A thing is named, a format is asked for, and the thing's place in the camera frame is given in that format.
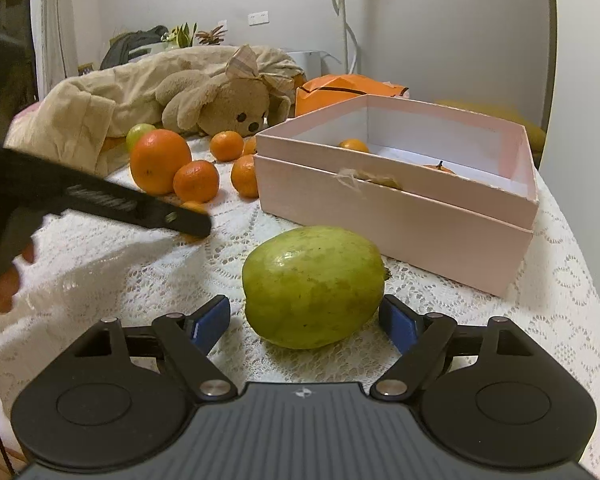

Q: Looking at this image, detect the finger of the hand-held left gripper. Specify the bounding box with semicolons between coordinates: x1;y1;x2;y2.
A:
140;196;212;239

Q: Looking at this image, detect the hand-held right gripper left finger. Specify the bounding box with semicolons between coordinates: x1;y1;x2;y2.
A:
72;295;238;403

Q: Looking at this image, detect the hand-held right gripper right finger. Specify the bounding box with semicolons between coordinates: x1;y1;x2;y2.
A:
370;294;526;403

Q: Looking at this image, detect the large orange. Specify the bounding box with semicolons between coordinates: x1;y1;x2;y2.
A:
130;129;193;196

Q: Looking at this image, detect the large green guava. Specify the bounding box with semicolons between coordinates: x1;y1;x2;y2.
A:
242;225;391;351

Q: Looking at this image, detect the small green guava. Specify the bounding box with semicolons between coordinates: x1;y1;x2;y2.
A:
126;123;157;153

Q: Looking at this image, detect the pink cardboard box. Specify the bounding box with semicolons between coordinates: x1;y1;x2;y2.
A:
255;94;540;299

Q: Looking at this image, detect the person's left hand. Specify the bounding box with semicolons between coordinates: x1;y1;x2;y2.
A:
0;236;36;312

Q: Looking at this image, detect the white lace tablecloth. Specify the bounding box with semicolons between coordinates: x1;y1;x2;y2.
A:
0;119;600;480

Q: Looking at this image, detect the pink cloth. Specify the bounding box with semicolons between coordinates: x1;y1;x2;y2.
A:
10;101;48;128

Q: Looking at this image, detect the beige blanket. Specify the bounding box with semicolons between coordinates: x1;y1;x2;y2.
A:
4;45;303;177

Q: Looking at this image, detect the beige teddy bear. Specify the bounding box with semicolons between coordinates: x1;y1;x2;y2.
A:
155;44;294;137

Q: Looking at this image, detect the white curtain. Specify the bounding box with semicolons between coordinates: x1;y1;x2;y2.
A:
29;0;79;102

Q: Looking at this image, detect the dark grey backpack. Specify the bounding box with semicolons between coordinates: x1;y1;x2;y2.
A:
100;26;170;70

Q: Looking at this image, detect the potted green plant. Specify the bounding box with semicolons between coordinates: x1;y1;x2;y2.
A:
170;22;198;50

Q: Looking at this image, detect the potted reddish plant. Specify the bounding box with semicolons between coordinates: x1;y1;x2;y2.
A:
195;25;229;48

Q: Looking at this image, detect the orange paper bag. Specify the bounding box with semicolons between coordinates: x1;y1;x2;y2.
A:
294;74;411;117

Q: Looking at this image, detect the white side table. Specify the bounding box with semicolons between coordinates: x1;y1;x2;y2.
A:
284;48;350;86

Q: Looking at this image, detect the yellow banana plush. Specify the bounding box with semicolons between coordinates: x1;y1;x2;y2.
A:
432;100;548;155

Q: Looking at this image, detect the white hose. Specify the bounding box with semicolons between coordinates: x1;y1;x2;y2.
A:
329;0;362;75

